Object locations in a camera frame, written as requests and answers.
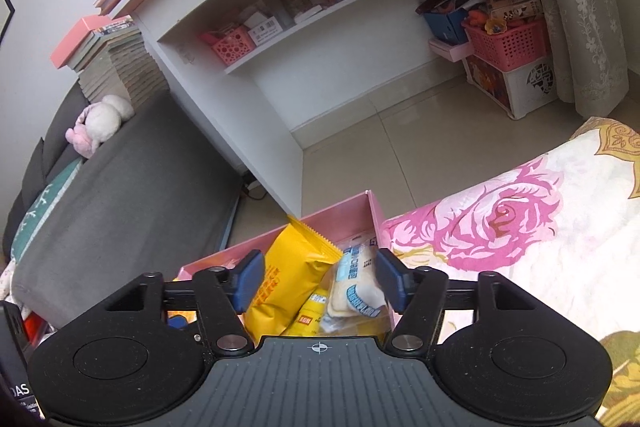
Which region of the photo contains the dark grey cushion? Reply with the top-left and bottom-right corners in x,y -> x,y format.
2,134 -> 66,253

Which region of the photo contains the clear rice cracker packet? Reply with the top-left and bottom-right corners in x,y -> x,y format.
320,243 -> 392,335

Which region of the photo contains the white storage crate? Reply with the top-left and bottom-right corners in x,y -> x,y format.
462,54 -> 561,120

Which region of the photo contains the black framed picture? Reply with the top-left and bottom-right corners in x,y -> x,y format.
0,0 -> 15,45

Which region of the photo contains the lace curtain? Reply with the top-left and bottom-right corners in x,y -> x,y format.
515,0 -> 633,118

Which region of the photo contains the floral bed sheet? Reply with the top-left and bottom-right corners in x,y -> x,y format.
380,117 -> 640,427

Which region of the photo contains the pink hardcover book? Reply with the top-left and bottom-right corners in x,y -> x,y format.
50,15 -> 121,68

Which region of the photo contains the small pink basket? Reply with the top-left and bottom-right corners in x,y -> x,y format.
200,26 -> 253,66

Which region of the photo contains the white shelf unit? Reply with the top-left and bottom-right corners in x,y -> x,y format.
102,0 -> 521,220

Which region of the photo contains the white labelled box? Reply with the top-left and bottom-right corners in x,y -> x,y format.
247,17 -> 282,46

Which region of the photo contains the large pink basket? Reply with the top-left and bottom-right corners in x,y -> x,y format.
462,14 -> 551,72

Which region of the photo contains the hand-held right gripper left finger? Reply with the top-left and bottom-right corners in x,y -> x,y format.
100,249 -> 266,356

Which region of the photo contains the teal cushion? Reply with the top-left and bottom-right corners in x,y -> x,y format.
10,157 -> 83,260

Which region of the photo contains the grey sofa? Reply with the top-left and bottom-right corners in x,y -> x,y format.
10,87 -> 241,328

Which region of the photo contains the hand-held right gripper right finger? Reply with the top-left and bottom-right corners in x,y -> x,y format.
376,248 -> 543,356

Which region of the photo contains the pink tray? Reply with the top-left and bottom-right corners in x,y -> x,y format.
429,38 -> 476,62

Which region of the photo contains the pink cardboard box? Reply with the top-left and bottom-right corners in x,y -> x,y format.
172,190 -> 401,338

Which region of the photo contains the pink and white plush toy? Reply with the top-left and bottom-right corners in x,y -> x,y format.
65,94 -> 136,158

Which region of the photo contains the blue storage bin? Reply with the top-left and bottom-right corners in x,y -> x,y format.
422,7 -> 471,46

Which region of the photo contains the yellow snack packet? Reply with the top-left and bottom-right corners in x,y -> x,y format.
282,289 -> 332,338
243,218 -> 344,344

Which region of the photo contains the stack of grey books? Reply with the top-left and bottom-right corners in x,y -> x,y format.
67,24 -> 168,108

